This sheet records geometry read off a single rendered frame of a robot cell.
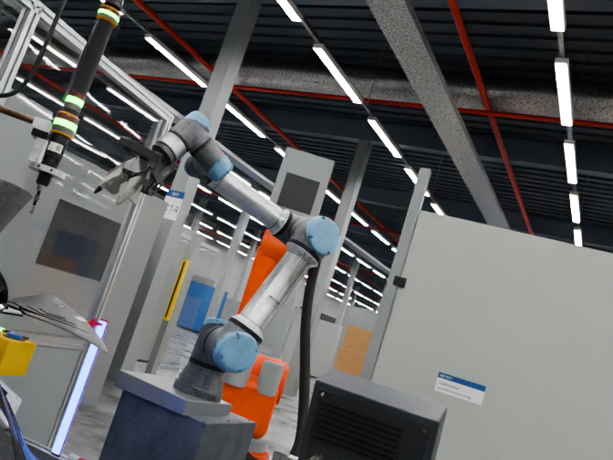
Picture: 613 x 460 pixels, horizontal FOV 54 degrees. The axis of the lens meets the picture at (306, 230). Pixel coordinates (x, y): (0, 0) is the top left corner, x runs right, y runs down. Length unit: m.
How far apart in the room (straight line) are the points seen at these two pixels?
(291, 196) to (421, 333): 2.70
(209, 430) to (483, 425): 1.34
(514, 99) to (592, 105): 1.07
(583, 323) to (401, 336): 0.75
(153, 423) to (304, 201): 3.61
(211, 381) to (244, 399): 3.21
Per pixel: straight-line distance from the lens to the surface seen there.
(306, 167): 5.26
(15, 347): 1.72
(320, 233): 1.79
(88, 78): 1.34
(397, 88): 10.17
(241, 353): 1.72
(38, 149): 1.31
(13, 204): 1.43
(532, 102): 9.59
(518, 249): 2.79
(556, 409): 2.74
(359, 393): 1.26
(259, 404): 5.06
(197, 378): 1.85
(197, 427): 1.74
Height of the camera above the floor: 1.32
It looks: 9 degrees up
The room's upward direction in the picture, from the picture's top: 18 degrees clockwise
